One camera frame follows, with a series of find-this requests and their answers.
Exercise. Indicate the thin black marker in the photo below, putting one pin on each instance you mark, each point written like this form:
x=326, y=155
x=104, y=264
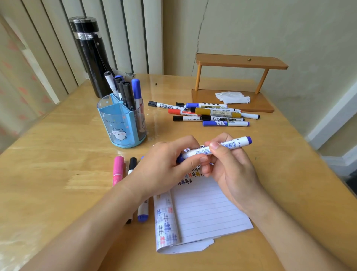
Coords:
x=122, y=90

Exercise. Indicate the crumpled grey wrapper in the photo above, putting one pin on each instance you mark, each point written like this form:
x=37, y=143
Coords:
x=129, y=75

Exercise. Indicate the thick black marker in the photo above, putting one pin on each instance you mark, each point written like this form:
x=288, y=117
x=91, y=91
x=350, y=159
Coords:
x=129, y=95

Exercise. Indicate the person's left forearm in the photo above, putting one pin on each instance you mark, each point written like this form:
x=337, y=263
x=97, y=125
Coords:
x=92, y=229

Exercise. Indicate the small blue-tipped marker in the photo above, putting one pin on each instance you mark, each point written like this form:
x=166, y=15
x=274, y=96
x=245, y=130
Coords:
x=119, y=78

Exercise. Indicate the white vertical blinds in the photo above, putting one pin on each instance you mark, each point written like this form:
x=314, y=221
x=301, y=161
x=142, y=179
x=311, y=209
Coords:
x=111, y=33

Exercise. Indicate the lined paper notepad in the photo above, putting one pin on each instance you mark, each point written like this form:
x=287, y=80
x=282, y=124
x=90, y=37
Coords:
x=206, y=212

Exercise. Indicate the blue cartoon pen holder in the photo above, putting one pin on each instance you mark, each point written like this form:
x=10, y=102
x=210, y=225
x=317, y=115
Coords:
x=118, y=122

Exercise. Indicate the person's right forearm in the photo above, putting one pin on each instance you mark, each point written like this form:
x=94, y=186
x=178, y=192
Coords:
x=290, y=240

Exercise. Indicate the person's right hand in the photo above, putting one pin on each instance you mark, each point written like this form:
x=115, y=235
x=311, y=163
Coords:
x=237, y=176

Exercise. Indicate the person's right thumb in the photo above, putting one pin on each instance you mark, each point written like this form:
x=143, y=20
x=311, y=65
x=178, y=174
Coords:
x=221, y=157

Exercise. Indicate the wooden two-tier desk shelf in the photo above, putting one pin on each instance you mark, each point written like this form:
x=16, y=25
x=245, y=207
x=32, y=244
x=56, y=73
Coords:
x=239, y=62

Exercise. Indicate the floral patterned curtain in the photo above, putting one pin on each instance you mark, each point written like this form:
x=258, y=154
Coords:
x=22, y=92

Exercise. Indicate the large blue marker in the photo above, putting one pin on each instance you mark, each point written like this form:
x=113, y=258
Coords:
x=136, y=89

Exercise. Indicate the crumpled white tissue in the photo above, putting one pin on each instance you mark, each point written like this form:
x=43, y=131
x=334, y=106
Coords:
x=233, y=97

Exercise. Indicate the black thermos flask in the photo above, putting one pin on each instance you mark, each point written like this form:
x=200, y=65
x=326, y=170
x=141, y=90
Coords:
x=93, y=58

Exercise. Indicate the white marker with blue cap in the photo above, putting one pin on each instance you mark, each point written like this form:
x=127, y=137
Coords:
x=142, y=213

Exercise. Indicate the person's left thumb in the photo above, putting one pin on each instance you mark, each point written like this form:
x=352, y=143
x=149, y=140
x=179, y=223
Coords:
x=193, y=163

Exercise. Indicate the person's left hand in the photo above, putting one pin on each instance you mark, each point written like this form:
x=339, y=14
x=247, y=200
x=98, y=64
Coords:
x=156, y=170

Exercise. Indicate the white blue-capped marker pen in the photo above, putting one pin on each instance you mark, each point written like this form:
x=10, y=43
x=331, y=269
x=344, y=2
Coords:
x=237, y=142

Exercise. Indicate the white marker with black cap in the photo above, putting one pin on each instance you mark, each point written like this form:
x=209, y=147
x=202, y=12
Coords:
x=132, y=164
x=110, y=81

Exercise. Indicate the pile of assorted markers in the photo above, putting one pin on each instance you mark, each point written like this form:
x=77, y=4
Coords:
x=217, y=113

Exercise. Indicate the pink marker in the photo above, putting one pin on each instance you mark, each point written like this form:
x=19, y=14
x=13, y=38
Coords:
x=118, y=169

